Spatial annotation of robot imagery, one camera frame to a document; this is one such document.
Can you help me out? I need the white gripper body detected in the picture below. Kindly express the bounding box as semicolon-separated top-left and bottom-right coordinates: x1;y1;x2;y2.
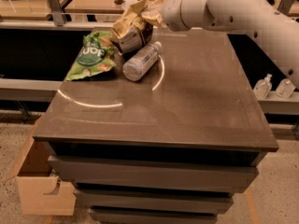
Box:
161;0;189;32

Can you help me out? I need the sanitizer bottle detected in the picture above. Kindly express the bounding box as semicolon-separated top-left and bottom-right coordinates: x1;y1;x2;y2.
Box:
276;78;295;98
253;74;272;99

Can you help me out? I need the grey drawer cabinet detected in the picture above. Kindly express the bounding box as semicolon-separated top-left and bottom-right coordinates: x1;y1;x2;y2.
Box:
34;29;278;224

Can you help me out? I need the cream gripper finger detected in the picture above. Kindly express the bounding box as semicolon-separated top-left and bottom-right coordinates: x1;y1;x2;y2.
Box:
141;7;167;29

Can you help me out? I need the brown chip bag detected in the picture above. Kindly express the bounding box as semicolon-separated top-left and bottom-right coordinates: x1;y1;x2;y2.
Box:
111;0;164;53

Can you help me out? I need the left metal rail bracket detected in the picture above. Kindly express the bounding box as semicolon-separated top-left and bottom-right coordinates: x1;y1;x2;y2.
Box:
47;0;66;26

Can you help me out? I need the metal rail bracket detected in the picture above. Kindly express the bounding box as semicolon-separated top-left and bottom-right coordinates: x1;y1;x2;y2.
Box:
278;0;295;15
47;0;66;26

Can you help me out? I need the left sanitizer bottle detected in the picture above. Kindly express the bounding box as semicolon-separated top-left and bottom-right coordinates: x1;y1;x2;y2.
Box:
253;74;272;99

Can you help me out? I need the green rice chip bag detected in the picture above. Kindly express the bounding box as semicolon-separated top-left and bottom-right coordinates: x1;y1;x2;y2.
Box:
65;31;116;81

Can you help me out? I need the cardboard box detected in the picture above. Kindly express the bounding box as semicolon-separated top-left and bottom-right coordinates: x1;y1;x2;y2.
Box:
4;119;76;216

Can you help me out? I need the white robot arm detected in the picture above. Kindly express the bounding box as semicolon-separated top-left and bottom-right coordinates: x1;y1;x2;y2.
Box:
142;0;299;88

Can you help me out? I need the right metal rail bracket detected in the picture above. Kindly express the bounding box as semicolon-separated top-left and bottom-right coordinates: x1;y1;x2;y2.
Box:
278;0;295;15

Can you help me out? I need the right sanitizer bottle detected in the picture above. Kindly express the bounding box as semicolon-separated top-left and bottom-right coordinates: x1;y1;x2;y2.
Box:
276;78;295;98

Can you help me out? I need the clear plastic water bottle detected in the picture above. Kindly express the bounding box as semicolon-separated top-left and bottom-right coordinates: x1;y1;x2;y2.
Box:
122;41;162;81

